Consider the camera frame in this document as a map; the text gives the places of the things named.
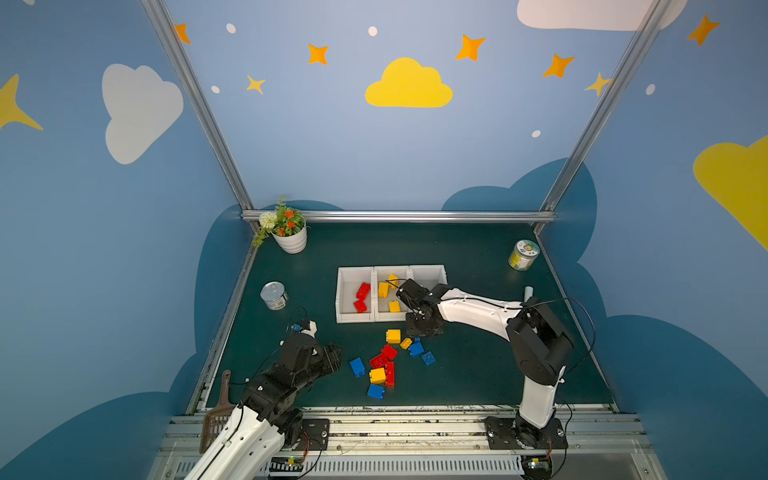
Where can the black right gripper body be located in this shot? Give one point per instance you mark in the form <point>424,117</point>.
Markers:
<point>411,294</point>

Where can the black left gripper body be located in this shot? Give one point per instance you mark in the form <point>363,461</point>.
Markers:
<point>327,359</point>

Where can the red long brick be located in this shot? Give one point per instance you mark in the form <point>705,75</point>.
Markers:
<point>363,291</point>
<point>390,374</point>

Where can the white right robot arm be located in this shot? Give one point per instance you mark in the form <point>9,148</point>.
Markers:
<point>541,344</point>

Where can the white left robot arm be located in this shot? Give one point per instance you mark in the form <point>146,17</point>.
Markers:
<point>266,419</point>

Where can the blue brick centre right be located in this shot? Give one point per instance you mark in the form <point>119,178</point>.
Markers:
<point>416,348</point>

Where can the blue brick left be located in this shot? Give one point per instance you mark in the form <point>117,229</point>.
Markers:
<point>358,368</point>

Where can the blue flat brick right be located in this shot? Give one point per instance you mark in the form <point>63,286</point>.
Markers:
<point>428,358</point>

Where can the red brick centre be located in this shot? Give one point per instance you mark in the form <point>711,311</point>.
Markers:
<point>388,354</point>

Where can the blue brick bottom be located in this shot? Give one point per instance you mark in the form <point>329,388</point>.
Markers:
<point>376,391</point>

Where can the white left bin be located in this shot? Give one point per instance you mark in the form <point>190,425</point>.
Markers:
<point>349,279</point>

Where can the silver tin can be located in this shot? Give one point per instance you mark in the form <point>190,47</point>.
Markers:
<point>274,295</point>

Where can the clear labelled plastic jar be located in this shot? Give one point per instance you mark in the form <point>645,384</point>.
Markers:
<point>524,254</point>

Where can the brown slotted scoop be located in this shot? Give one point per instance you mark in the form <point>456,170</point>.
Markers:
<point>216,419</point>

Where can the potted flower plant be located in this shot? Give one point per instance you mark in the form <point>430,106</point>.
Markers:
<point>287,225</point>

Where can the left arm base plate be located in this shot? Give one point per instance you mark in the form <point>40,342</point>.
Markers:
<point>312,434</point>

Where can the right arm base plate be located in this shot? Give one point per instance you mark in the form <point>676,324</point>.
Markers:
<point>518,434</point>

